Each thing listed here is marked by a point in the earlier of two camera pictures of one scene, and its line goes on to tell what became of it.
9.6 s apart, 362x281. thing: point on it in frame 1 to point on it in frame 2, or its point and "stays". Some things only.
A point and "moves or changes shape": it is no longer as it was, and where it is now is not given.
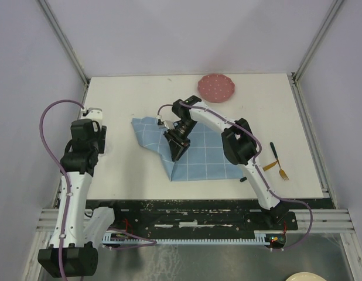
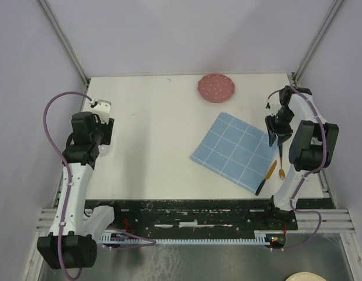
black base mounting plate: (177, 219) stays
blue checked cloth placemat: (204, 159) moves or changes shape
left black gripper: (100, 135) to (107, 129)
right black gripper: (177, 144) to (284, 133)
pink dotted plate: (215, 88) stays
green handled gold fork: (282, 172) moves or changes shape
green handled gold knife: (270, 165) moves or changes shape
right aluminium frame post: (317, 37) stays
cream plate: (306, 276) stays
